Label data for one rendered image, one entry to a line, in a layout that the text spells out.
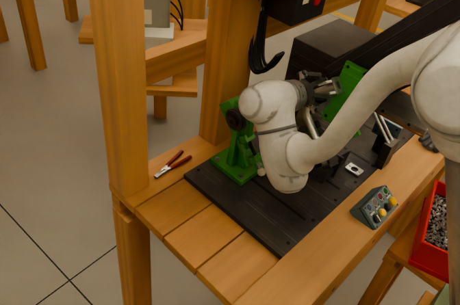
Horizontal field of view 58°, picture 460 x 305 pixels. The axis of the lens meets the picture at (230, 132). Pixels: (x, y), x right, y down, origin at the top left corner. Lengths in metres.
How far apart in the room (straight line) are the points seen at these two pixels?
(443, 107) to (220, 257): 0.82
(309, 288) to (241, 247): 0.22
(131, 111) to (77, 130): 1.89
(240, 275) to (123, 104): 0.55
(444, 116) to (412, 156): 1.17
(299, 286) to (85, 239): 1.44
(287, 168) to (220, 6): 0.52
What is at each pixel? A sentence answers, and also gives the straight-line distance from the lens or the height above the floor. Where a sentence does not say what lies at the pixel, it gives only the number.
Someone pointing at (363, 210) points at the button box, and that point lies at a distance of 1.34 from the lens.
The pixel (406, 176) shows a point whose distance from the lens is 1.60.
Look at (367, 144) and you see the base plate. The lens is 1.66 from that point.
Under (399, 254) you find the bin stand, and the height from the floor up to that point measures 0.80.
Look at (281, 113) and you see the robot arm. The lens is 1.02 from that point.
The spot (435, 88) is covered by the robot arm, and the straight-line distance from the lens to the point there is 0.53.
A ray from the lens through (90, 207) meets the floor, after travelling 2.49.
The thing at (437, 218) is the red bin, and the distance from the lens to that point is 1.54.
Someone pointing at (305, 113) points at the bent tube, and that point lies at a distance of 1.41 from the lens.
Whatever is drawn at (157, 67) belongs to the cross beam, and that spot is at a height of 1.24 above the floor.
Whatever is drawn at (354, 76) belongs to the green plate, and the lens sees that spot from 1.35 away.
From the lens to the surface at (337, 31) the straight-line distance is 1.63.
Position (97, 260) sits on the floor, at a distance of 2.27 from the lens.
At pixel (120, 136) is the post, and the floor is 1.13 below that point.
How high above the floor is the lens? 1.87
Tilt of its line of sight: 39 degrees down
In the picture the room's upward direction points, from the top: 8 degrees clockwise
